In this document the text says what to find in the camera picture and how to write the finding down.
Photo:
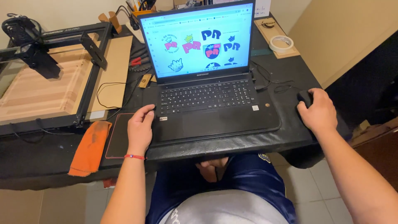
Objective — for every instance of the black gooseneck lamp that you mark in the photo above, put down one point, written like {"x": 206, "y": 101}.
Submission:
{"x": 129, "y": 17}

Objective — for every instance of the brown cardboard sheet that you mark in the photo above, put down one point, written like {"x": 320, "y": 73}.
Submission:
{"x": 113, "y": 74}

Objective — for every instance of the orange cloth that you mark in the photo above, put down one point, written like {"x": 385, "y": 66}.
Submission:
{"x": 90, "y": 147}

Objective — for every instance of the blue shorts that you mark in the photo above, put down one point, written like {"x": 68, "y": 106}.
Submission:
{"x": 236, "y": 183}

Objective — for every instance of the small wooden tag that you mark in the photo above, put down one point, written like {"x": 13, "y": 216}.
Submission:
{"x": 144, "y": 81}

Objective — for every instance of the black mouse pad red edge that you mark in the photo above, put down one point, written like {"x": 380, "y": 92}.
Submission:
{"x": 119, "y": 135}

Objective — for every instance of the wooden clip stand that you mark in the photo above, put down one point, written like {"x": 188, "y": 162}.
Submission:
{"x": 111, "y": 20}

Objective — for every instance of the white paper sheet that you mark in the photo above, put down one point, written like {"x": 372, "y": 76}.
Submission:
{"x": 262, "y": 7}

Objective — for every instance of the roll of masking tape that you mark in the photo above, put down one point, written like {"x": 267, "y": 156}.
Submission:
{"x": 281, "y": 43}

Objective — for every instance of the wooden cutting board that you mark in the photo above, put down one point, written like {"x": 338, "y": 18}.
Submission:
{"x": 40, "y": 84}

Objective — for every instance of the person's left hand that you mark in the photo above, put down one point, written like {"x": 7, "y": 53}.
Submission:
{"x": 139, "y": 132}

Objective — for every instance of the black laser engraver frame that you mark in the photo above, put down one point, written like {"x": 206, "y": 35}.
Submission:
{"x": 46, "y": 65}

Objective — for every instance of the black laptop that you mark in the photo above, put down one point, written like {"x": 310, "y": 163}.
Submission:
{"x": 205, "y": 77}

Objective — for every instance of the black sunglasses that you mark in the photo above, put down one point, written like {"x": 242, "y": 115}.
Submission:
{"x": 267, "y": 23}

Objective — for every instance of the yellow pen holder with tools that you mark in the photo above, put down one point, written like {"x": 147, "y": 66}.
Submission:
{"x": 141, "y": 7}

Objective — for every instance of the black computer mouse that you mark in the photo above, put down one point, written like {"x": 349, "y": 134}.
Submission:
{"x": 305, "y": 98}

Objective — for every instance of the small wooden board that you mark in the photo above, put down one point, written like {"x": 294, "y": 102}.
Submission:
{"x": 276, "y": 37}

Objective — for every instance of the grey shirt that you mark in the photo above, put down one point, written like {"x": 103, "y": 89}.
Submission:
{"x": 224, "y": 208}

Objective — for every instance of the person's right hand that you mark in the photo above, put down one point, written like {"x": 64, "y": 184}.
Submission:
{"x": 320, "y": 113}

